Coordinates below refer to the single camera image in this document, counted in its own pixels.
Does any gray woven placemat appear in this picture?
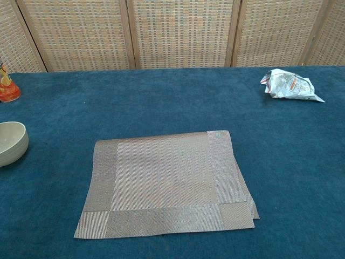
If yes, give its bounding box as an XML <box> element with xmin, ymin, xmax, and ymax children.
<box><xmin>73</xmin><ymin>130</ymin><xmax>261</xmax><ymax>240</ymax></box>

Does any yellow-capped tea drink bottle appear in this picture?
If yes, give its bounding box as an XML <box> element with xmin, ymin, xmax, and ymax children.
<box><xmin>0</xmin><ymin>60</ymin><xmax>22</xmax><ymax>103</ymax></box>

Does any white crumpled snack packet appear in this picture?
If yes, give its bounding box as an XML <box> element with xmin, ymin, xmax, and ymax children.
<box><xmin>260</xmin><ymin>69</ymin><xmax>326</xmax><ymax>104</ymax></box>

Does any white ceramic bowl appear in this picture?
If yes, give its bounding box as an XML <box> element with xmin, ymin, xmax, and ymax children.
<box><xmin>0</xmin><ymin>121</ymin><xmax>29</xmax><ymax>167</ymax></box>

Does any woven bamboo folding screen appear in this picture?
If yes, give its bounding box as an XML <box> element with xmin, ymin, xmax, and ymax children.
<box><xmin>0</xmin><ymin>0</ymin><xmax>345</xmax><ymax>73</ymax></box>

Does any blue carpet table cover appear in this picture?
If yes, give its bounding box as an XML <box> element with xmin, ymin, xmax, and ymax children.
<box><xmin>0</xmin><ymin>65</ymin><xmax>345</xmax><ymax>259</ymax></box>

